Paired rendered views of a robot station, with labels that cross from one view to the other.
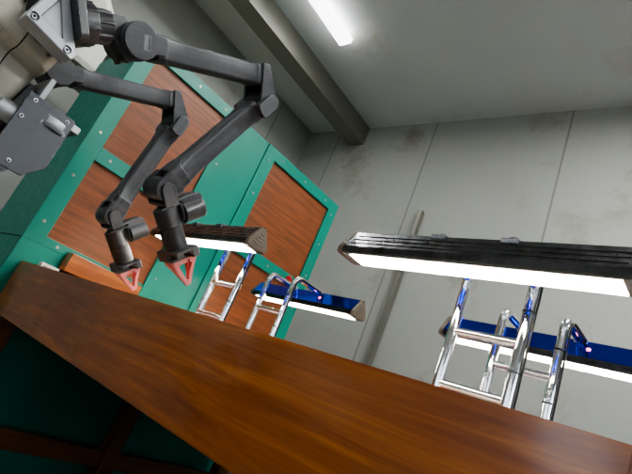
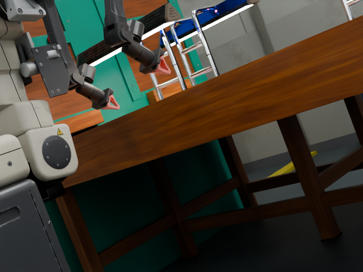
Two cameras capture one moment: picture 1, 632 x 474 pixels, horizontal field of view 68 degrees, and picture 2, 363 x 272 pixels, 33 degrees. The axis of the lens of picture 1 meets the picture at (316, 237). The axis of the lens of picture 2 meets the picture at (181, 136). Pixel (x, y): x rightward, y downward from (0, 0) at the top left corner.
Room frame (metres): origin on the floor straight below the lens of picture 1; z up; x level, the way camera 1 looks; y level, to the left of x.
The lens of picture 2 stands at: (-0.96, 0.44, 0.71)
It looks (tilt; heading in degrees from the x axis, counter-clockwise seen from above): 2 degrees down; 356
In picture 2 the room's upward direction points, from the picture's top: 21 degrees counter-clockwise
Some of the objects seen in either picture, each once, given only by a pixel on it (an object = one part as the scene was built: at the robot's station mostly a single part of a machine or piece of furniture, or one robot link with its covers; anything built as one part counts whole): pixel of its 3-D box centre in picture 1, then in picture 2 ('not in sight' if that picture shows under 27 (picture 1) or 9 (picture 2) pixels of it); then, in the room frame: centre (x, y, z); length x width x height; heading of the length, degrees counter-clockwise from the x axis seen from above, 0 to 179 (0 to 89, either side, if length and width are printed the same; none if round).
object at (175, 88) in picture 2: not in sight; (169, 91); (2.33, 0.20, 0.83); 0.30 x 0.06 x 0.07; 132
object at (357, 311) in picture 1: (304, 298); (203, 20); (1.96, -0.06, 1.08); 0.62 x 0.08 x 0.07; 42
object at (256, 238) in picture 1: (204, 233); (122, 38); (1.59, 0.36, 1.08); 0.62 x 0.08 x 0.07; 42
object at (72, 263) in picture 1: (102, 277); (74, 124); (1.87, 0.70, 0.83); 0.30 x 0.06 x 0.07; 132
